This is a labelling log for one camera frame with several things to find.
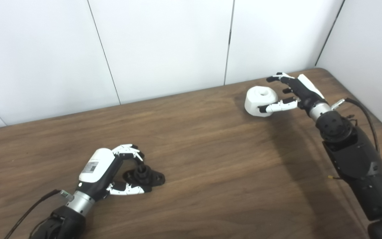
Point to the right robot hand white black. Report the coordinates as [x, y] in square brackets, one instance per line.
[305, 93]

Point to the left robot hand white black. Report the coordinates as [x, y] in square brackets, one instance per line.
[95, 166]

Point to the round white plastic piece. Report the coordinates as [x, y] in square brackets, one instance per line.
[255, 103]

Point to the black plastic holder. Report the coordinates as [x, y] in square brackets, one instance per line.
[154, 179]

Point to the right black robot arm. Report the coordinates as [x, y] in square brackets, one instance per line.
[356, 159]

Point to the black panel hinge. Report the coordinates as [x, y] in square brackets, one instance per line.
[229, 36]

